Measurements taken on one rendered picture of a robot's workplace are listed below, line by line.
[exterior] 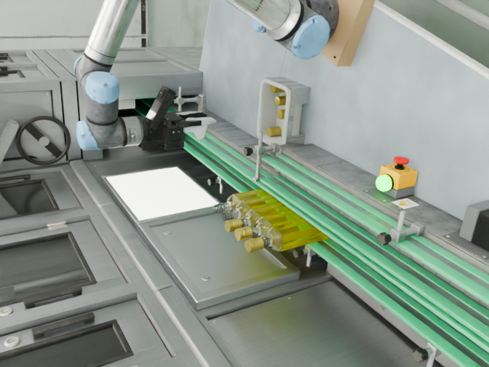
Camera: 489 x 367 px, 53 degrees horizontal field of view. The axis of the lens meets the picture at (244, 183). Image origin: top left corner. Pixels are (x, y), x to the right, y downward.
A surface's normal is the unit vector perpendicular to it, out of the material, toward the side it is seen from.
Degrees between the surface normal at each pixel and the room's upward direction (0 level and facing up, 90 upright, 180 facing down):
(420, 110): 0
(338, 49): 5
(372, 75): 0
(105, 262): 90
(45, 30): 90
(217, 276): 90
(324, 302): 89
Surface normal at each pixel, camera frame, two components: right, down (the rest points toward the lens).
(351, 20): -0.88, 0.07
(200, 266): 0.07, -0.91
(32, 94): 0.51, 0.38
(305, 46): 0.51, 0.62
